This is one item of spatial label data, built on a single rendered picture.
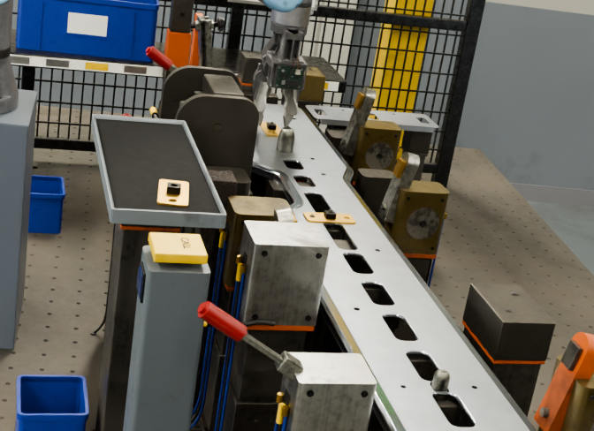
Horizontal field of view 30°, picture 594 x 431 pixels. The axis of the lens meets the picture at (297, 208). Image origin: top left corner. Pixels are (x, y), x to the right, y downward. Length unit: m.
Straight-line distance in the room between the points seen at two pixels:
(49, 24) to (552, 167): 3.27
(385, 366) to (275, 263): 0.19
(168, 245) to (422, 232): 0.77
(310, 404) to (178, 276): 0.20
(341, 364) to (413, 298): 0.36
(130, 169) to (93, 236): 0.95
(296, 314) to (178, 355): 0.24
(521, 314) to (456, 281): 0.91
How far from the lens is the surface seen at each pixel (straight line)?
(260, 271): 1.42
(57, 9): 2.50
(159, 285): 1.23
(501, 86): 5.10
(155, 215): 1.32
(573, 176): 5.37
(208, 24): 2.15
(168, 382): 1.29
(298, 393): 1.21
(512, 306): 1.57
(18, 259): 1.87
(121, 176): 1.43
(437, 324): 1.54
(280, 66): 2.14
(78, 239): 2.38
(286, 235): 1.44
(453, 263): 2.55
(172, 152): 1.54
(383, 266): 1.68
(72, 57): 2.49
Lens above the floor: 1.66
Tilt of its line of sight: 21 degrees down
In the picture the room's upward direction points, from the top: 9 degrees clockwise
